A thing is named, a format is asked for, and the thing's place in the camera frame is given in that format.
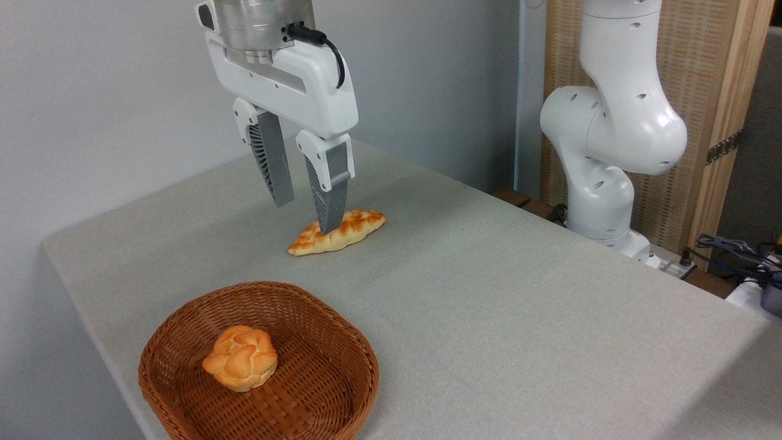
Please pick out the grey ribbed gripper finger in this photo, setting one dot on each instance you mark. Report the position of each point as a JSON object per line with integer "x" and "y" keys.
{"x": 330, "y": 189}
{"x": 275, "y": 165}

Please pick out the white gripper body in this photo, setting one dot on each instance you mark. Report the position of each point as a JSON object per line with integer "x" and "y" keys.
{"x": 317, "y": 91}

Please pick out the long braided golden bread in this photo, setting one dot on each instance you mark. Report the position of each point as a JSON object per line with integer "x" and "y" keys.
{"x": 348, "y": 229}

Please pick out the brown woven wicker basket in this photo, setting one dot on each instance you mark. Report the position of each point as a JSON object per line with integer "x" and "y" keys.
{"x": 317, "y": 379}

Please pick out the round knotted golden bread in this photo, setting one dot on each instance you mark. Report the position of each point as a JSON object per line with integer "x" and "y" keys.
{"x": 240, "y": 358}

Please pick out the wooden framed woven screen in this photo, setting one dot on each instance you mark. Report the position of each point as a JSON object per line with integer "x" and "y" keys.
{"x": 702, "y": 61}

